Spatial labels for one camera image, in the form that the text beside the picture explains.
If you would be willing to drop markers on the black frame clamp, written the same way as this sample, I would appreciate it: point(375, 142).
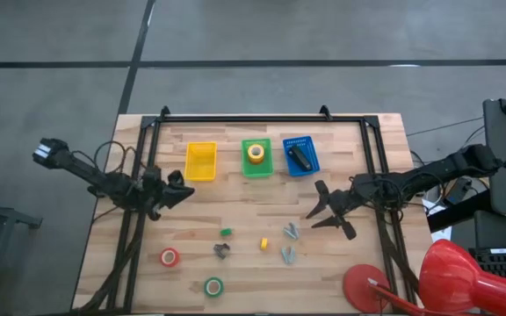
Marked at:
point(165, 111)
point(325, 112)

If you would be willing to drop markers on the black table frame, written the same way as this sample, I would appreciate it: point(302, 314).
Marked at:
point(257, 119)

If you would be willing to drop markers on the black stapler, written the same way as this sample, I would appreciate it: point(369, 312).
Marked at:
point(300, 158)

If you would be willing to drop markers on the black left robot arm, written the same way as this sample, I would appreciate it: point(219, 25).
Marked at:
point(86, 171)

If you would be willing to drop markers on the yellow mini stapler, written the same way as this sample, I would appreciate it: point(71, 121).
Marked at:
point(264, 244)

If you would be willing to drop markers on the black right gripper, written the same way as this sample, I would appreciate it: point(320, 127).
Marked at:
point(343, 203)

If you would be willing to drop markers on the red desk lamp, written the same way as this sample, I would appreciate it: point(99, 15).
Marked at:
point(455, 272)

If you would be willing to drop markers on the yellow tape roll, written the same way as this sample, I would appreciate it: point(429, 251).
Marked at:
point(250, 154)

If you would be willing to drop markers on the green tape roll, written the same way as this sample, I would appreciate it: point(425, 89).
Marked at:
point(207, 287)

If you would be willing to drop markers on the yellow plastic basket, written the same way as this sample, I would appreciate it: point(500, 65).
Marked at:
point(200, 162)

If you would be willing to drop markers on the green mini stapler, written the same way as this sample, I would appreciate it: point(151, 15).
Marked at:
point(226, 232)

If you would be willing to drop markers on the red tape roll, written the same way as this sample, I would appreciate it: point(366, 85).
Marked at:
point(163, 257)

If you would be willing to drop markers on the green plastic basket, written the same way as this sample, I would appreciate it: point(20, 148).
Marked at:
point(257, 170)

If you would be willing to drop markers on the blue plastic basket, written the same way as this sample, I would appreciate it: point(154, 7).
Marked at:
point(310, 151)

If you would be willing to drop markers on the black staple remover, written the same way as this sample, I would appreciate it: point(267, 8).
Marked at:
point(221, 250)

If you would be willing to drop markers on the black side desk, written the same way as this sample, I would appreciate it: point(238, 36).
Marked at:
point(459, 218)

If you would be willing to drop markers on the dark metal stand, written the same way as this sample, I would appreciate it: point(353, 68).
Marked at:
point(20, 218)

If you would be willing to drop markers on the black power adapter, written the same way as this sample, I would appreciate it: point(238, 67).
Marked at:
point(457, 191)

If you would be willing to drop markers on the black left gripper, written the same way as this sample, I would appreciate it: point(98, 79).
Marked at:
point(156, 193)

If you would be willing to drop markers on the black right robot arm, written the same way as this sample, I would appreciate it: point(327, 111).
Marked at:
point(433, 173)

